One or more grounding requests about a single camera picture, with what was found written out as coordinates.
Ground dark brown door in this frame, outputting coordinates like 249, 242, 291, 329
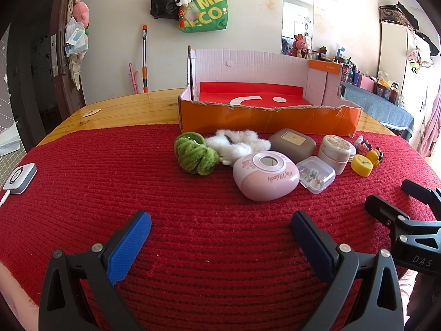
10, 0, 87, 121

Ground yellow bottle cap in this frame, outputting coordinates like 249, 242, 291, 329
351, 155, 374, 177

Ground pink hanging garment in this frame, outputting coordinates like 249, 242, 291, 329
418, 93, 441, 157

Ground wall mirror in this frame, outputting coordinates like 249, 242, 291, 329
282, 0, 315, 57

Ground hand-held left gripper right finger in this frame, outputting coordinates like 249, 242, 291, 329
291, 210, 404, 331

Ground white square charger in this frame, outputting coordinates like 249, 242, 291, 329
3, 163, 38, 194

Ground pink storage box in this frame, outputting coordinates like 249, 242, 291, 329
356, 76, 376, 92

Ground silver mop handle orange grips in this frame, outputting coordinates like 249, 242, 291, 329
141, 25, 149, 93

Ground clear plastic bag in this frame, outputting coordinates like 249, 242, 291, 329
64, 17, 87, 57

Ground orange cardboard box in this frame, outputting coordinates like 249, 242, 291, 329
178, 45, 363, 137

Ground metal door handle plate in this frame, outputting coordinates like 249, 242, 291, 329
51, 34, 59, 76

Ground person's left leg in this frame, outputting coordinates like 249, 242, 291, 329
0, 262, 40, 331

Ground pink round case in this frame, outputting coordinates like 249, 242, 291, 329
232, 152, 300, 202

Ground red knitted mat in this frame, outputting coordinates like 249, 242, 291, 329
0, 124, 441, 331

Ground green tote bag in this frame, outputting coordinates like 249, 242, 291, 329
178, 0, 229, 34

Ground leopard print bag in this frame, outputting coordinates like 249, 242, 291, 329
379, 3, 419, 30

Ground pink and yellow figurine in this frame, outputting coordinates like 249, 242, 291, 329
366, 147, 385, 168

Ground green chenille scrunchie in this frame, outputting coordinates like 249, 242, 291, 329
174, 132, 220, 175

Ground beige cloth bag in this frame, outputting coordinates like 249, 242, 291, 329
67, 55, 83, 90

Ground white round jar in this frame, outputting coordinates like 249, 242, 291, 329
318, 134, 351, 175

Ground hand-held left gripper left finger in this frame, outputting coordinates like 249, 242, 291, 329
39, 210, 152, 331

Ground white fluffy star hair clip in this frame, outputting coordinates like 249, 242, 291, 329
205, 128, 271, 166

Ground black hat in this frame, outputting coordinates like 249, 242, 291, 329
415, 32, 440, 57

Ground white wardrobe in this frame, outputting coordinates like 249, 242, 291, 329
377, 5, 435, 132

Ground blue cloth covered table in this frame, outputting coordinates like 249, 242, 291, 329
339, 81, 415, 135

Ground red paper box liner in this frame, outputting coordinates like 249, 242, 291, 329
196, 82, 312, 109

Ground pink plastic hanger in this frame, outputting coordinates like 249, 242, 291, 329
128, 63, 139, 94

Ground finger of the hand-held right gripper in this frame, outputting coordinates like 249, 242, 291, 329
402, 179, 441, 219
365, 195, 441, 245

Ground hanging wardrobe ornaments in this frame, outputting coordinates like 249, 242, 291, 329
407, 46, 433, 73

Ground small clear plastic box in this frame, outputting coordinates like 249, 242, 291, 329
295, 156, 336, 194

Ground person's right leg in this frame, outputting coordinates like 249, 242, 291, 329
400, 269, 423, 331

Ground pink rabbit plush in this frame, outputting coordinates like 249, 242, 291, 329
289, 34, 310, 57

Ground person's leg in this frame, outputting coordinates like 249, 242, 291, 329
0, 262, 40, 331
400, 269, 423, 331

